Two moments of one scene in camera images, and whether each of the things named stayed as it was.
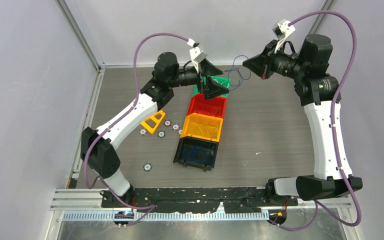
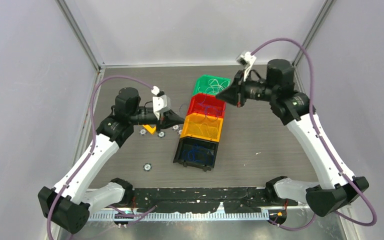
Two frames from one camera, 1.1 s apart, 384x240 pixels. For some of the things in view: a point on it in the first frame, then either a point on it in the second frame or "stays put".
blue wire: x=199 y=153 stays put
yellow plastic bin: x=202 y=127 stays put
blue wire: x=240 y=75 -> x=208 y=107
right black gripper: x=261 y=64 -> x=236 y=94
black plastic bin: x=196 y=152 stays put
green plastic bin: x=225 y=82 stays put
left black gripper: x=212 y=88 -> x=168 y=119
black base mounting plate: x=194 y=200 stays put
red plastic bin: x=215 y=106 stays put
